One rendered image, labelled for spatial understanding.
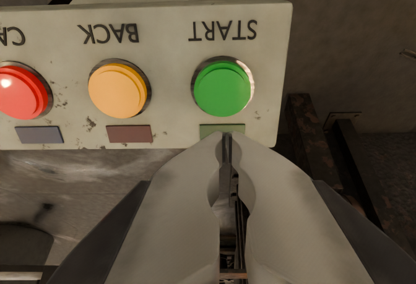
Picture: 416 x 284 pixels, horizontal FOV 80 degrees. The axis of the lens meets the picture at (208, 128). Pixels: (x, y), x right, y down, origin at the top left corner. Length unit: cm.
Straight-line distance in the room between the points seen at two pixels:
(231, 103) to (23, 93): 15
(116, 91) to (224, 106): 8
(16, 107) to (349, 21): 86
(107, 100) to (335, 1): 77
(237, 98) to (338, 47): 81
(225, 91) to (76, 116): 12
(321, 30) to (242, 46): 74
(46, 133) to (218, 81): 15
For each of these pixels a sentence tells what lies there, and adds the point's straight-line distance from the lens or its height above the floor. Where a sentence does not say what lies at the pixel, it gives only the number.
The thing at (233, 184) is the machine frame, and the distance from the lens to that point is 146.
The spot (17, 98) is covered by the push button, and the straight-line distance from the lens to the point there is 23.
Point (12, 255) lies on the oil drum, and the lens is 283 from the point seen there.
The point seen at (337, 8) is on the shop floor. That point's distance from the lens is 89.
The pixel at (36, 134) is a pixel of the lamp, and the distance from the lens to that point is 25.
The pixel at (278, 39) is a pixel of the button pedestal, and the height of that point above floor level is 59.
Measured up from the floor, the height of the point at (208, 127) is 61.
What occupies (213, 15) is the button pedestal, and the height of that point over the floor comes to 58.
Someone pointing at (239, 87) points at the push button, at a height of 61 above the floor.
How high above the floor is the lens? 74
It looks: 40 degrees down
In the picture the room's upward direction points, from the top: 179 degrees counter-clockwise
